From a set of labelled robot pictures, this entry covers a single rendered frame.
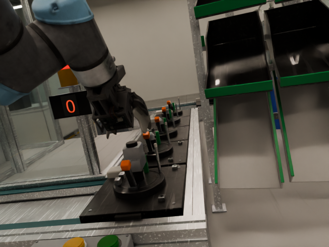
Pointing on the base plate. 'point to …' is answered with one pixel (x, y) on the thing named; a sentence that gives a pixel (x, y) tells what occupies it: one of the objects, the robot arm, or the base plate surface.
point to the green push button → (108, 241)
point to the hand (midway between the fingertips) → (131, 126)
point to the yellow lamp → (67, 78)
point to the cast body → (134, 155)
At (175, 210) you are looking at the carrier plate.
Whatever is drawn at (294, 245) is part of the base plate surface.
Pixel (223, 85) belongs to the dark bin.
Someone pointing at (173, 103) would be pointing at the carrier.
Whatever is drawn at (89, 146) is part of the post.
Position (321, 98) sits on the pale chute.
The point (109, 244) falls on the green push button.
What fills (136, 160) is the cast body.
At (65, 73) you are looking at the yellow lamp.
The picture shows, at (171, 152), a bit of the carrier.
